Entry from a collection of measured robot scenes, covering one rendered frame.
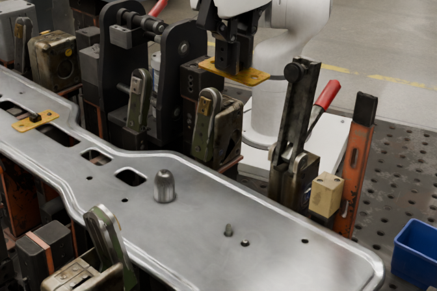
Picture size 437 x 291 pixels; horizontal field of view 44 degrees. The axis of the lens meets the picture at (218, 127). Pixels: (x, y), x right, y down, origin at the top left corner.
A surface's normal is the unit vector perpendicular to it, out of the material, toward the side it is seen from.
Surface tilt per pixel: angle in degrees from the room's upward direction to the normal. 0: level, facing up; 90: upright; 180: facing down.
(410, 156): 0
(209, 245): 0
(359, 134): 90
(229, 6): 93
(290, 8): 84
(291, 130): 81
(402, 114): 0
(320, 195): 90
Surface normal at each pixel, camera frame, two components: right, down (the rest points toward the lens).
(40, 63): -0.64, 0.37
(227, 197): 0.03, -0.86
